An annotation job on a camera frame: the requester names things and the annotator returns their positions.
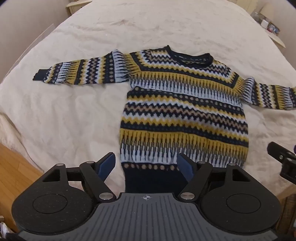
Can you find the cream nightstand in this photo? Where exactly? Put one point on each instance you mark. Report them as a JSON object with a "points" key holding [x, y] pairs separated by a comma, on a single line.
{"points": [[275, 38], [78, 5]]}

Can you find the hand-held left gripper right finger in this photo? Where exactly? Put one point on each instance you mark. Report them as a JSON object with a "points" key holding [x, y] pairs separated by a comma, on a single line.
{"points": [[185, 165]]}

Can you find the picture frame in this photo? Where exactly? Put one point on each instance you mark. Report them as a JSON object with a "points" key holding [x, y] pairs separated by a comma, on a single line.
{"points": [[273, 28]]}

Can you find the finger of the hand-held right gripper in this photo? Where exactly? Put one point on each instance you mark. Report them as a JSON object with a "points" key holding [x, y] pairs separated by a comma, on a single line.
{"points": [[283, 154]]}

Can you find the bed with cream blanket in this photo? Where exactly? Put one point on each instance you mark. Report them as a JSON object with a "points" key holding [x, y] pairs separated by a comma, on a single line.
{"points": [[81, 115]]}

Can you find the patterned knit sweater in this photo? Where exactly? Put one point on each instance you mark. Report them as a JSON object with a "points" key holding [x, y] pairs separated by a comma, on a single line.
{"points": [[182, 109]]}

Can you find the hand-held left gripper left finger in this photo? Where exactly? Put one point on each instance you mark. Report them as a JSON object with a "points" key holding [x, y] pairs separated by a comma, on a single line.
{"points": [[106, 165]]}

